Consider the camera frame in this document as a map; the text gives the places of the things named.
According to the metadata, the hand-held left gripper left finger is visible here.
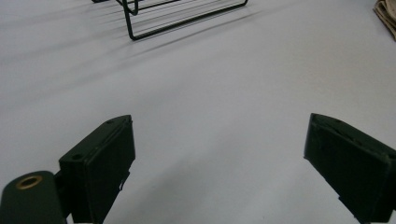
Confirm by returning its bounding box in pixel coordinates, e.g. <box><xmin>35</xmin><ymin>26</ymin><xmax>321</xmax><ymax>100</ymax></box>
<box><xmin>54</xmin><ymin>114</ymin><xmax>136</xmax><ymax>224</ymax></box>

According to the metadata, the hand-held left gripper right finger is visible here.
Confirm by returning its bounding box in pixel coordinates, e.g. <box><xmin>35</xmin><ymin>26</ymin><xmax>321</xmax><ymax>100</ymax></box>
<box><xmin>304</xmin><ymin>112</ymin><xmax>396</xmax><ymax>224</ymax></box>

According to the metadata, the black wire rack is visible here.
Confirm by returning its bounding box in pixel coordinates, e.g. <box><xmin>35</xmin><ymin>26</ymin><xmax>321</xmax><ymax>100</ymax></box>
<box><xmin>92</xmin><ymin>0</ymin><xmax>249</xmax><ymax>42</ymax></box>

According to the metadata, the beige towel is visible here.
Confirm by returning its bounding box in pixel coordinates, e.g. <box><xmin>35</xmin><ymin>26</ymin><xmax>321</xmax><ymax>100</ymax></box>
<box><xmin>373</xmin><ymin>0</ymin><xmax>396</xmax><ymax>42</ymax></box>

